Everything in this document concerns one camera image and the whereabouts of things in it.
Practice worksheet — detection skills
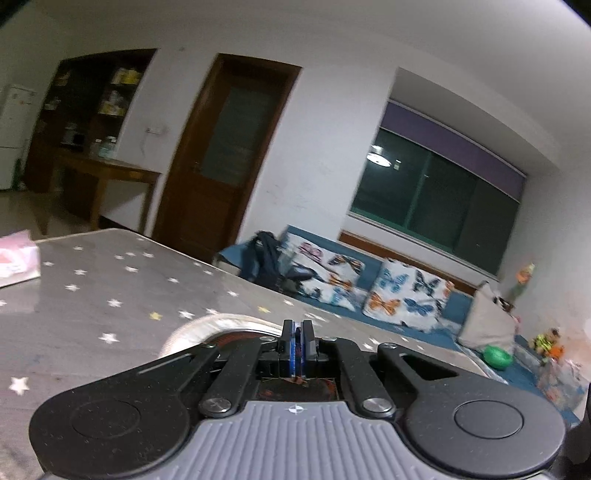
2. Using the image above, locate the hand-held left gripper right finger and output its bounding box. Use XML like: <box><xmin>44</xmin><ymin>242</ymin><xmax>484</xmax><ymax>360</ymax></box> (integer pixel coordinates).
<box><xmin>300</xmin><ymin>319</ymin><xmax>460</xmax><ymax>418</ymax></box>

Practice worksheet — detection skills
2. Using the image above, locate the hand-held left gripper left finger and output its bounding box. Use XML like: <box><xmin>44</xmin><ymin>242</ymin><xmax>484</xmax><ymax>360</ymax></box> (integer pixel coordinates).
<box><xmin>139</xmin><ymin>319</ymin><xmax>298</xmax><ymax>418</ymax></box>

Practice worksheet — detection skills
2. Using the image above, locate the round black induction cooktop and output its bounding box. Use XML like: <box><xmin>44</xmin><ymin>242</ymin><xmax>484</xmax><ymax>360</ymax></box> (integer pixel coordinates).
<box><xmin>159</xmin><ymin>313</ymin><xmax>345</xmax><ymax>403</ymax></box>

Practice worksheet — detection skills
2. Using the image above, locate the butterfly print cushion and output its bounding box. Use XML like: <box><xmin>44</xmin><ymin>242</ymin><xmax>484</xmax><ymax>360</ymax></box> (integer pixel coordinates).
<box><xmin>362</xmin><ymin>258</ymin><xmax>455</xmax><ymax>333</ymax></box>
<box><xmin>283</xmin><ymin>231</ymin><xmax>368</xmax><ymax>312</ymax></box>

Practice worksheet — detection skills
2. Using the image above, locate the dark blue backpack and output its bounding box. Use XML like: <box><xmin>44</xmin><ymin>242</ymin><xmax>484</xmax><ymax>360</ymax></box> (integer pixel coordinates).
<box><xmin>240</xmin><ymin>231</ymin><xmax>315</xmax><ymax>294</ymax></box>

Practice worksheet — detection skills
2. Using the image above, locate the blue sofa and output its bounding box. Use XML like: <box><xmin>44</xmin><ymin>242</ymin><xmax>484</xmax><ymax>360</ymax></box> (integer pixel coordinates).
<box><xmin>215</xmin><ymin>224</ymin><xmax>583</xmax><ymax>428</ymax></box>

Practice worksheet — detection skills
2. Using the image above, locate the beige pillow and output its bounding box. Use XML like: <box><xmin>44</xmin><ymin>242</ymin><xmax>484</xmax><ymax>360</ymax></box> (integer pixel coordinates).
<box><xmin>457</xmin><ymin>281</ymin><xmax>518</xmax><ymax>354</ymax></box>

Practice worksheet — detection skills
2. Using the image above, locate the green bowl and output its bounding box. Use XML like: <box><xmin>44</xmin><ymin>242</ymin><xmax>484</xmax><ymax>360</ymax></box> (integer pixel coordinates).
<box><xmin>480</xmin><ymin>346</ymin><xmax>512</xmax><ymax>369</ymax></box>

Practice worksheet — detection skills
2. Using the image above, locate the dark glass window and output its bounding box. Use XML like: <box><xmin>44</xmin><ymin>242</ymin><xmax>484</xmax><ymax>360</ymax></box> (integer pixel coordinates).
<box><xmin>348</xmin><ymin>127</ymin><xmax>525</xmax><ymax>278</ymax></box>

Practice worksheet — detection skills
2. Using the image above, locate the brown wooden door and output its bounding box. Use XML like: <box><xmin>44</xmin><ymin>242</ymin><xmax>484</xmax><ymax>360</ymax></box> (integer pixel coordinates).
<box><xmin>152</xmin><ymin>53</ymin><xmax>303</xmax><ymax>264</ymax></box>

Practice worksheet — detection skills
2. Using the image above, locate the artificial flower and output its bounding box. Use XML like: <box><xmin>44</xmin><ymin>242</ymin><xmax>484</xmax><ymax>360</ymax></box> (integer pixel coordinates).
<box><xmin>510</xmin><ymin>263</ymin><xmax>537</xmax><ymax>301</ymax></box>

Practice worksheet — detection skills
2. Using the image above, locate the teddy bear with yellow vest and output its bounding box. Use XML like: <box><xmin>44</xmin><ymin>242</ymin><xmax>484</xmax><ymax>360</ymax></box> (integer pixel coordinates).
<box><xmin>531</xmin><ymin>328</ymin><xmax>561</xmax><ymax>356</ymax></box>

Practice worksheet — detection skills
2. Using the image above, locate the wooden desk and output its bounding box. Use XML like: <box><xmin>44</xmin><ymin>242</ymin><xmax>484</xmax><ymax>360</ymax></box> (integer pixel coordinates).
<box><xmin>39</xmin><ymin>148</ymin><xmax>162</xmax><ymax>236</ymax></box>

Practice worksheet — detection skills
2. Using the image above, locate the clear plastic storage box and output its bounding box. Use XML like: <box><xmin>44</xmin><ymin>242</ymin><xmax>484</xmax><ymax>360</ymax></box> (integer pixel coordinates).
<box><xmin>536</xmin><ymin>355</ymin><xmax>591</xmax><ymax>411</ymax></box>

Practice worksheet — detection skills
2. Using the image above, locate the purple roller blind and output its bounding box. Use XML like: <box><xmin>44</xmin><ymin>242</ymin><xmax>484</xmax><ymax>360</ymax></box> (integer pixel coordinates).
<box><xmin>383</xmin><ymin>100</ymin><xmax>528</xmax><ymax>199</ymax></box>

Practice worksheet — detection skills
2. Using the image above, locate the pink tissue pack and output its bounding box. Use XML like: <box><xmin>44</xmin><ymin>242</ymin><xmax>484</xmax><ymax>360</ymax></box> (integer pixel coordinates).
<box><xmin>0</xmin><ymin>231</ymin><xmax>41</xmax><ymax>289</ymax></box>

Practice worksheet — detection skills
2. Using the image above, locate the dark wooden shelf cabinet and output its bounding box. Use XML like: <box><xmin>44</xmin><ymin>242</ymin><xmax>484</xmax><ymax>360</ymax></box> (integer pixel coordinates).
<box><xmin>25</xmin><ymin>48</ymin><xmax>158</xmax><ymax>195</ymax></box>

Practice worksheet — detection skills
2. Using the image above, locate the white refrigerator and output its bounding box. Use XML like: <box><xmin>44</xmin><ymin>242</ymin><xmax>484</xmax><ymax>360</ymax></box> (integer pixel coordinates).
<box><xmin>0</xmin><ymin>84</ymin><xmax>40</xmax><ymax>191</ymax></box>

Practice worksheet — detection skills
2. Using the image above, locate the brown wooden wall rail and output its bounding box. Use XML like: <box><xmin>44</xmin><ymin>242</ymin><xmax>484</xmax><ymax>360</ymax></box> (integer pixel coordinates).
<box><xmin>339</xmin><ymin>231</ymin><xmax>478</xmax><ymax>296</ymax></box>

